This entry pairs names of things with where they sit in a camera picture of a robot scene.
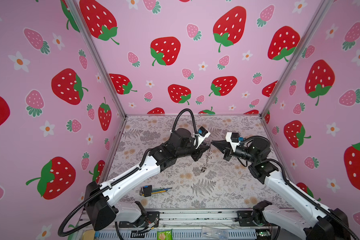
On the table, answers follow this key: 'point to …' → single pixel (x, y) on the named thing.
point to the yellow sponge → (89, 234)
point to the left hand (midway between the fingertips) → (208, 145)
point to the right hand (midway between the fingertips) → (212, 141)
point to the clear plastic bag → (211, 232)
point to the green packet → (165, 235)
